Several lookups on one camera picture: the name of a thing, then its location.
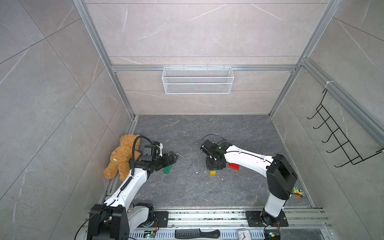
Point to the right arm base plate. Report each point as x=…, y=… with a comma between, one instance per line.
x=255, y=219

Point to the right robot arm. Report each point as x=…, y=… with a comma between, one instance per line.
x=280, y=175

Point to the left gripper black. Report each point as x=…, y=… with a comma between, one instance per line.
x=167, y=162

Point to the brown teddy bear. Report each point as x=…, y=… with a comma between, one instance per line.
x=119, y=159

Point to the aluminium mounting rail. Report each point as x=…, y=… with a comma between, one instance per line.
x=298, y=218

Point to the black wire hook rack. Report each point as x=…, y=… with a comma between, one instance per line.
x=341, y=139

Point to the white wire mesh basket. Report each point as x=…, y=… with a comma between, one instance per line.
x=197, y=80

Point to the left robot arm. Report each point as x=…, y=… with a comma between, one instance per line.
x=112, y=220

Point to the long green lego brick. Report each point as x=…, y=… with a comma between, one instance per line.
x=167, y=169

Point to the green orange toy car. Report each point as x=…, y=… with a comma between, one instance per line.
x=297, y=192

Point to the red lego brick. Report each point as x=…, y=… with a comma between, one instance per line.
x=234, y=167

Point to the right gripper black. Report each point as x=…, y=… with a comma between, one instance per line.
x=207, y=160

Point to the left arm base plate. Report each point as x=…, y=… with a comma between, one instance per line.
x=160, y=220

